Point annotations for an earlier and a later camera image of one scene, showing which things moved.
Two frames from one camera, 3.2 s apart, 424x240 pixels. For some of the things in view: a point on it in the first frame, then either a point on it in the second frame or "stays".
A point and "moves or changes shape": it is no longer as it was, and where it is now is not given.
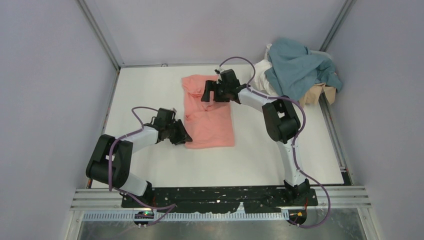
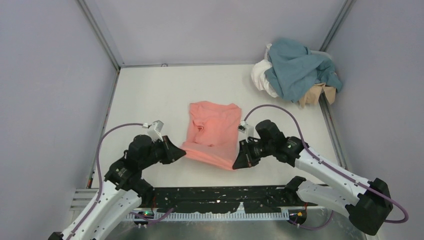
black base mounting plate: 261,199 stays
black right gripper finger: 212,86 -> 244,158
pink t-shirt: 208,124 moves or changes shape
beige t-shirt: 312,95 stays
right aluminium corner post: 348,7 stays
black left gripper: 175,131 -> 166,149
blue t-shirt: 295,71 stays
